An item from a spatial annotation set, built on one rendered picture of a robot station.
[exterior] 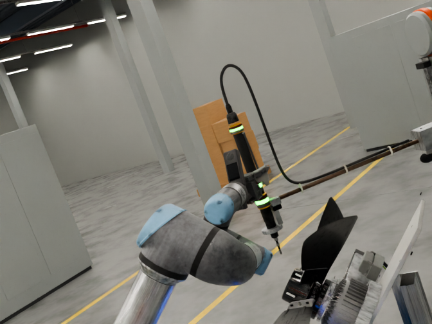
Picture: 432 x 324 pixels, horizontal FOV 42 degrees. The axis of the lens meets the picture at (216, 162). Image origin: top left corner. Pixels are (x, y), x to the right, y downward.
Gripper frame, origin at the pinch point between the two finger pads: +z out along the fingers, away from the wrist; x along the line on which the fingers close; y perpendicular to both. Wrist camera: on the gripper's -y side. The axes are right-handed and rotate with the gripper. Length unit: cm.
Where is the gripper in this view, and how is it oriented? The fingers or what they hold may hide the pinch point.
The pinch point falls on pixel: (253, 169)
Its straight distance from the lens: 184.4
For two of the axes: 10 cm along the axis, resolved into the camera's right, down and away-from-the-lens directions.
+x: 8.6, -2.6, -4.3
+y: 3.4, 9.3, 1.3
